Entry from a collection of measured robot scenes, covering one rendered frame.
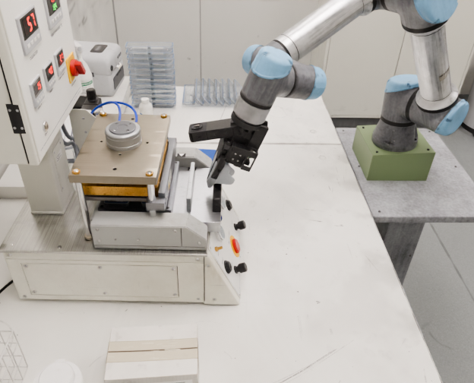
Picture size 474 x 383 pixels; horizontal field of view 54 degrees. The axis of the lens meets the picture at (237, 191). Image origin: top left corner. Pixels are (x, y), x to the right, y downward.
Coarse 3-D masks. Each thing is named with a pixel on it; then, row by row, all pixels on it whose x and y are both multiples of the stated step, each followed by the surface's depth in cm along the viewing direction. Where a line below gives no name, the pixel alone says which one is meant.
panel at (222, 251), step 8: (224, 200) 132; (224, 208) 129; (232, 208) 137; (224, 216) 126; (232, 216) 135; (224, 224) 124; (232, 224) 132; (224, 232) 122; (232, 232) 129; (216, 240) 113; (224, 240) 119; (208, 248) 106; (216, 248) 110; (224, 248) 117; (232, 248) 123; (216, 256) 109; (224, 256) 115; (232, 256) 122; (224, 264) 112; (232, 264) 119; (224, 272) 111; (232, 272) 117; (232, 280) 115; (240, 296) 117
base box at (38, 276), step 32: (224, 192) 135; (32, 256) 104; (64, 256) 104; (96, 256) 104; (128, 256) 104; (160, 256) 104; (32, 288) 111; (64, 288) 111; (96, 288) 111; (128, 288) 111; (160, 288) 111; (192, 288) 111; (224, 288) 111
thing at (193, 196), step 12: (180, 168) 123; (192, 168) 116; (204, 168) 124; (180, 180) 119; (192, 180) 112; (204, 180) 119; (180, 192) 115; (192, 192) 113; (204, 192) 115; (96, 204) 110; (180, 204) 111; (192, 204) 111; (204, 204) 111; (204, 216) 108; (216, 216) 108; (216, 228) 108
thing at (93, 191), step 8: (160, 168) 107; (160, 176) 106; (88, 184) 101; (96, 184) 102; (104, 184) 102; (112, 184) 102; (120, 184) 102; (128, 184) 102; (88, 192) 102; (96, 192) 102; (104, 192) 102; (112, 192) 102; (120, 192) 102; (128, 192) 102; (136, 192) 102; (144, 192) 102; (88, 200) 103; (96, 200) 103; (104, 200) 103; (112, 200) 103; (120, 200) 103; (128, 200) 103; (136, 200) 103; (144, 200) 103
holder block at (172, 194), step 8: (176, 168) 119; (176, 176) 116; (176, 184) 116; (168, 200) 108; (104, 208) 105; (112, 208) 105; (120, 208) 105; (128, 208) 105; (136, 208) 105; (144, 208) 106; (168, 208) 106
